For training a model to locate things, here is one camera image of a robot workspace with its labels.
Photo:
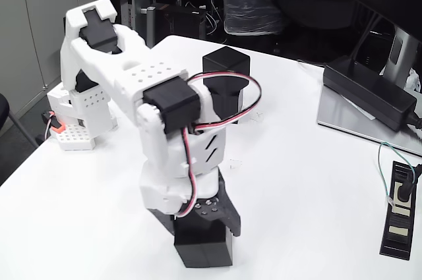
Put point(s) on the black cube with seam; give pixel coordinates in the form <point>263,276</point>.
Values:
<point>204,247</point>

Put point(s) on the black plain cube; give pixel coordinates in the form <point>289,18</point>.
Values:
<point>227,105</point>

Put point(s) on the black smooth rounded cube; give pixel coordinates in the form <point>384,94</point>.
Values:
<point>227,62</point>

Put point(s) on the white perforated clamp block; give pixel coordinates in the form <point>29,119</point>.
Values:
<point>74,140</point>

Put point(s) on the black chair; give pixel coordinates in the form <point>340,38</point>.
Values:
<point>3,108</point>

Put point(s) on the black power strip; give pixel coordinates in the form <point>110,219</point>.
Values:
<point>397,227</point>

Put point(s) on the black power adapter brick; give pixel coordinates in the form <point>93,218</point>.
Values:
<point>366,92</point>

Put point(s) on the silver monitor stand neck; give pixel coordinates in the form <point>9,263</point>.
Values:
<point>400,52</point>

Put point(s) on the silver monitor base plate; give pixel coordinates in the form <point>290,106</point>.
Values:
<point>336,112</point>

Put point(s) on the silver metal post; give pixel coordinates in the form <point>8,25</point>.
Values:
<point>150,26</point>

